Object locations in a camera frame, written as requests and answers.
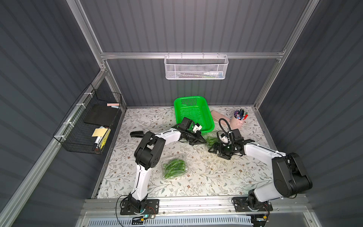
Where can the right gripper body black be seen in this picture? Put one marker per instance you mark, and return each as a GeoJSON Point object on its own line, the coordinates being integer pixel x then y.
{"type": "Point", "coordinates": [224, 149]}

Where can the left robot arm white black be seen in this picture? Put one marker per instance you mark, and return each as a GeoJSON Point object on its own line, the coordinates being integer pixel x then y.
{"type": "Point", "coordinates": [148, 154]}

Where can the pink pencil case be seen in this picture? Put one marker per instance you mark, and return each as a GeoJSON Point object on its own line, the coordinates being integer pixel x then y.
{"type": "Point", "coordinates": [217, 116]}

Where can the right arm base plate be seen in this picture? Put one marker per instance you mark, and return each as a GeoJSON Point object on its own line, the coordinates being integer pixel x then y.
{"type": "Point", "coordinates": [246, 203]}

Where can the black notebook in basket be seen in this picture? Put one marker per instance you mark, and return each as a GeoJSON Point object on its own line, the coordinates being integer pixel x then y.
{"type": "Point", "coordinates": [101, 115]}

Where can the yellow sticky note pad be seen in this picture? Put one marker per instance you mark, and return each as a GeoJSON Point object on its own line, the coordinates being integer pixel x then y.
{"type": "Point", "coordinates": [99, 132]}

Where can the clear pepper container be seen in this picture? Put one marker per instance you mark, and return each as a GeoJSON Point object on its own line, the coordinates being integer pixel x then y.
{"type": "Point", "coordinates": [205, 136]}
{"type": "Point", "coordinates": [166, 160]}

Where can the white wire mesh basket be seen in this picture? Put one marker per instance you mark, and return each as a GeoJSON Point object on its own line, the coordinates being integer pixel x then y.
{"type": "Point", "coordinates": [195, 67]}

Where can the pink pen cup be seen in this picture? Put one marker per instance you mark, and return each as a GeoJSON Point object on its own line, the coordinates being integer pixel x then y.
{"type": "Point", "coordinates": [238, 118]}

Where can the yellow marker in basket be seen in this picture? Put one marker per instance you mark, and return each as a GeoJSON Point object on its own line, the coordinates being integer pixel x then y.
{"type": "Point", "coordinates": [101, 141]}

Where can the pink eraser in basket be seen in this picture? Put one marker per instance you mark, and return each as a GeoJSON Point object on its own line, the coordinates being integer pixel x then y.
{"type": "Point", "coordinates": [113, 104]}

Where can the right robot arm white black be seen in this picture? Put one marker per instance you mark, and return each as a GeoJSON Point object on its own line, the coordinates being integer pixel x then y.
{"type": "Point", "coordinates": [290, 176]}

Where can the black wire wall basket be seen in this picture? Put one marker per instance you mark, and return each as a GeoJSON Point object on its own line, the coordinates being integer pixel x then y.
{"type": "Point", "coordinates": [89, 125]}

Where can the black stapler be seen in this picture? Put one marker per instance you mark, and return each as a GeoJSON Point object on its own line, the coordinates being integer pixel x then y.
{"type": "Point", "coordinates": [137, 134]}

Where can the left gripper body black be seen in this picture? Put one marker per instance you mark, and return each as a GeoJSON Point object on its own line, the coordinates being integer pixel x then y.
{"type": "Point", "coordinates": [194, 136]}

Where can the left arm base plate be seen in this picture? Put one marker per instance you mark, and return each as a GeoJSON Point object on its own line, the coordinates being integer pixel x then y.
{"type": "Point", "coordinates": [135, 207]}

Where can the green plastic basket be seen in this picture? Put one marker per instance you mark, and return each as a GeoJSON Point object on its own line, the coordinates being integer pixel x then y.
{"type": "Point", "coordinates": [194, 108]}

